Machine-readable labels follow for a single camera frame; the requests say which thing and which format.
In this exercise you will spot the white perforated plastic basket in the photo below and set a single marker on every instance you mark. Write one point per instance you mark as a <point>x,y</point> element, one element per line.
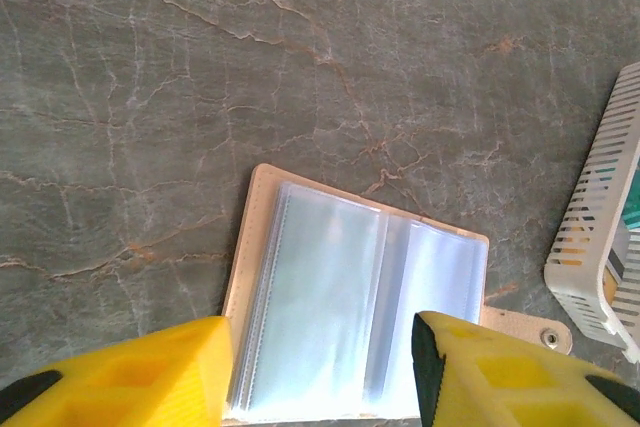
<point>607,319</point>

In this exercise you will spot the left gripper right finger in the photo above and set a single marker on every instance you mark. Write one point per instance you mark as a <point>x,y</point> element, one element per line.
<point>500,382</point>

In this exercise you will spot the beige leather card holder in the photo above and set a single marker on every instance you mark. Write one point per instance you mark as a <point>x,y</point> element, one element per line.
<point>320,272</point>

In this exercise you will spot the teal card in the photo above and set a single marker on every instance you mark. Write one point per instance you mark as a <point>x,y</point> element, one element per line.
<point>632,222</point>

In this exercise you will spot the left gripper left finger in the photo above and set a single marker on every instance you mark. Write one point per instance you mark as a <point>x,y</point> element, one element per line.
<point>140,387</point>

